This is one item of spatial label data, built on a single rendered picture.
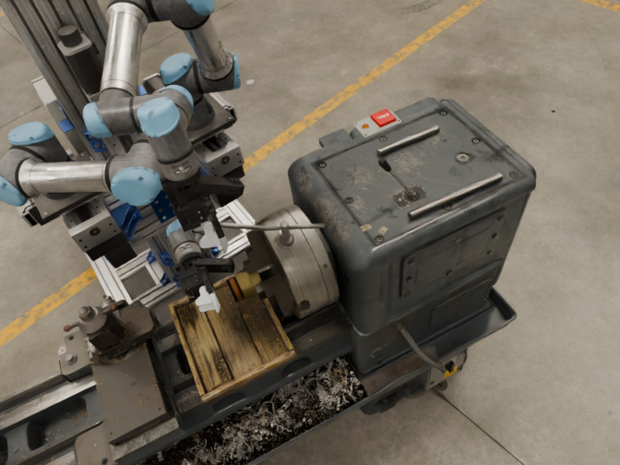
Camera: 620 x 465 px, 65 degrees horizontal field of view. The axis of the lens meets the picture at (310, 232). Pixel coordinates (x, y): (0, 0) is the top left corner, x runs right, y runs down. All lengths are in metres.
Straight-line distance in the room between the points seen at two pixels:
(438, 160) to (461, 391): 1.29
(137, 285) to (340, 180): 1.56
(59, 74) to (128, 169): 0.55
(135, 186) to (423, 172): 0.78
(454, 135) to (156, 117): 0.90
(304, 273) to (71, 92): 1.00
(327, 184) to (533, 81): 2.82
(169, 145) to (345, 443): 1.67
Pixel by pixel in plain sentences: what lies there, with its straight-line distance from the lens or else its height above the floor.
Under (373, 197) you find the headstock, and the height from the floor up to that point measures 1.26.
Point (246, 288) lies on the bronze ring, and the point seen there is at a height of 1.11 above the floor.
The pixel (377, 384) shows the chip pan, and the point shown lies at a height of 0.54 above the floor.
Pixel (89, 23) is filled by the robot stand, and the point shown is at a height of 1.54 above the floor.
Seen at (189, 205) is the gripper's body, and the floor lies 1.51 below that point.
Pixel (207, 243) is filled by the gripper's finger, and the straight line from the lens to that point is 1.10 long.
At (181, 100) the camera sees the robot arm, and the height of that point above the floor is 1.66.
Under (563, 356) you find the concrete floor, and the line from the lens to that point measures 2.61.
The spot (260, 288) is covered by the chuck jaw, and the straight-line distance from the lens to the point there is 1.37.
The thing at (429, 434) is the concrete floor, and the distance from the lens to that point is 2.34.
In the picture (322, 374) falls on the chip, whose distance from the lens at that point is 1.84.
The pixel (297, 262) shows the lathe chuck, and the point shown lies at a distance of 1.27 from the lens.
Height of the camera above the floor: 2.25
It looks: 52 degrees down
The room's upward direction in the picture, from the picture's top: 10 degrees counter-clockwise
